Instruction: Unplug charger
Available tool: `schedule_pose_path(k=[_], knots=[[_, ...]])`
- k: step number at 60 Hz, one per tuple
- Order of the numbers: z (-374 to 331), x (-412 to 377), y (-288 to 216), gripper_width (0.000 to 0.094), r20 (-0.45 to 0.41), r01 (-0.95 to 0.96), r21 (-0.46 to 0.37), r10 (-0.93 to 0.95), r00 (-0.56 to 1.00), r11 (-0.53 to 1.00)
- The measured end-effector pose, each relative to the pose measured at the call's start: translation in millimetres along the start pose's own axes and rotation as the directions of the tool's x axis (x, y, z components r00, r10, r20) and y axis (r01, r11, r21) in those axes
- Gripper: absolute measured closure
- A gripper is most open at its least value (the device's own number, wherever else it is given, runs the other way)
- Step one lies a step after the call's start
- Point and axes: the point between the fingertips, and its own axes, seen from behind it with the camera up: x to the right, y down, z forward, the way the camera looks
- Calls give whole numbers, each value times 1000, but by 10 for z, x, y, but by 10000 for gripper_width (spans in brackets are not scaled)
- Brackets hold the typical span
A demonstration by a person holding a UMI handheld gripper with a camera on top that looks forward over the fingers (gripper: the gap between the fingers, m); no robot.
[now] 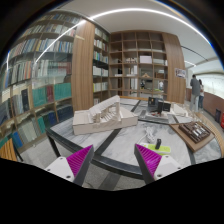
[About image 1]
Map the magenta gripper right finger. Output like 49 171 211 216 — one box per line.
134 144 182 184

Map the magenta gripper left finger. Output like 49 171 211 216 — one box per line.
46 145 94 186

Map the black charger plug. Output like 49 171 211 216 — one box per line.
155 139 162 150

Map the yellow-green power strip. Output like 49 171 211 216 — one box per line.
141 142 171 155

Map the round marble table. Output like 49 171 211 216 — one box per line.
45 96 224 181

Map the dark model on wooden board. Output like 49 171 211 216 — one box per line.
170 122 214 152

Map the small white model right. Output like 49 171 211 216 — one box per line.
172 104 189 117

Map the white architectural building model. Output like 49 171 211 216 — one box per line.
73 95 138 135

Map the person in white top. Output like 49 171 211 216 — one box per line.
199 79 204 110

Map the person in grey shirt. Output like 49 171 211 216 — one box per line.
190 75 200 112

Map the wooden open shelf unit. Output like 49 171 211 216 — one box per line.
109 30 186 104

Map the glass-front bookshelf with books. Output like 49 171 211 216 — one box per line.
0 10 109 149

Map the white charger cable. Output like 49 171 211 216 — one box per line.
144 126 157 145

